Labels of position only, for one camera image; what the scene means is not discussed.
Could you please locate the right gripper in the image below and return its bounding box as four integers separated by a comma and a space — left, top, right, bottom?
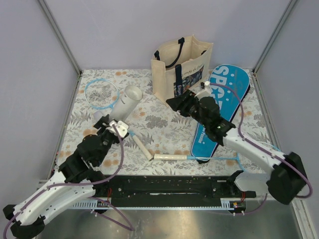
165, 90, 209, 128

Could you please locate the clear plastic tube cap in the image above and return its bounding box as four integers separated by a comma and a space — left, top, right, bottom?
93, 111, 104, 122

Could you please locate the white shuttlecock tube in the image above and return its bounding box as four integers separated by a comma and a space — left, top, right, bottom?
109, 85, 143, 121

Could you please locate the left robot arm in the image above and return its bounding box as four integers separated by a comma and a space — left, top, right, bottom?
3, 116, 129, 239

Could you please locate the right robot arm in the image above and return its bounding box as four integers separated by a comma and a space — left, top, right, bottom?
166, 90, 308, 205

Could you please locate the light blue racket left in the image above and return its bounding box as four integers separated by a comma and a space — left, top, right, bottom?
84, 78, 153, 161

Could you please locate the light blue racket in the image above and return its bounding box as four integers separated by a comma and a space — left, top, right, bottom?
84, 78, 153, 161
153, 143, 282, 175

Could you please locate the beige canvas tote bag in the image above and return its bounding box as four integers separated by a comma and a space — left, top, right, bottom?
151, 35, 213, 105

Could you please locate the blue racket cover bag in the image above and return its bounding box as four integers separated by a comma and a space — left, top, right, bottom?
191, 64, 250, 164

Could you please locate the light blue racket right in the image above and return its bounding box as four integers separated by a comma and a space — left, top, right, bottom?
153, 143, 282, 175

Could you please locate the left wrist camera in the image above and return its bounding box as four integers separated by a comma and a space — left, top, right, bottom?
107, 120, 129, 138

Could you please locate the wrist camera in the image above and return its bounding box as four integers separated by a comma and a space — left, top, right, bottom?
107, 120, 129, 138
195, 81, 212, 99

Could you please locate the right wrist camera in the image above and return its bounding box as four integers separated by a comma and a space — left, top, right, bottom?
195, 81, 212, 99

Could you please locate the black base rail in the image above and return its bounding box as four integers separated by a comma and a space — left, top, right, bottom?
94, 175, 256, 210

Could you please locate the aluminium frame post left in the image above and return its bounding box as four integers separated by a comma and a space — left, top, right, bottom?
37, 0, 83, 77

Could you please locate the aluminium frame post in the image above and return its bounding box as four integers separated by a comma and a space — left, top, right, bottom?
37, 0, 83, 77
252, 0, 300, 74

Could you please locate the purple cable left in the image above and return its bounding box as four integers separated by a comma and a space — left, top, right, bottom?
3, 124, 137, 235

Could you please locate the purple cable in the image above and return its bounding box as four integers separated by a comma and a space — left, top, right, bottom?
208, 83, 314, 216
3, 124, 137, 235

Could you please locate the aluminium frame post right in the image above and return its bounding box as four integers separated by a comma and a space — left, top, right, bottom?
252, 0, 300, 74

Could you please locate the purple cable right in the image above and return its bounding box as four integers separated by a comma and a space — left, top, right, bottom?
208, 83, 314, 216

